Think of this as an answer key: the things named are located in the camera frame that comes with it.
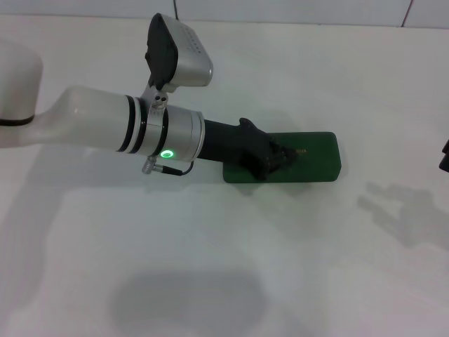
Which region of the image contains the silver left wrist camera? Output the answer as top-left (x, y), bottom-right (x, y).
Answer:
top-left (140, 13), bottom-right (214, 129)

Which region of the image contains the green glasses case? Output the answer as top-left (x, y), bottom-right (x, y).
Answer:
top-left (222, 131), bottom-right (342, 184)

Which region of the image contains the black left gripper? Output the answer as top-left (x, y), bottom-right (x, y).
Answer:
top-left (199, 117), bottom-right (300, 183)

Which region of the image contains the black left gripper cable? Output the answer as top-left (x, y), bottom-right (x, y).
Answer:
top-left (141, 156), bottom-right (196, 176)

